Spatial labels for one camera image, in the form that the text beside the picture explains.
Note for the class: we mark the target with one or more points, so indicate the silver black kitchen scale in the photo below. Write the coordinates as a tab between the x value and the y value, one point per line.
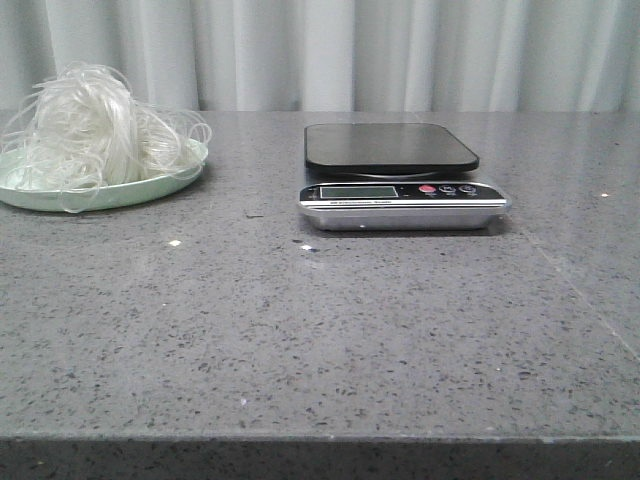
394	176

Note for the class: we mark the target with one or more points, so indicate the light green round plate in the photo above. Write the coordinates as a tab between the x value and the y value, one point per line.
108	197

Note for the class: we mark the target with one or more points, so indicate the white pleated curtain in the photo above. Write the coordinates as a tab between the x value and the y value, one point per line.
478	56

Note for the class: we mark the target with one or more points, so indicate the white vermicelli noodle bundle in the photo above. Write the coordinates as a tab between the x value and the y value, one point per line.
84	129

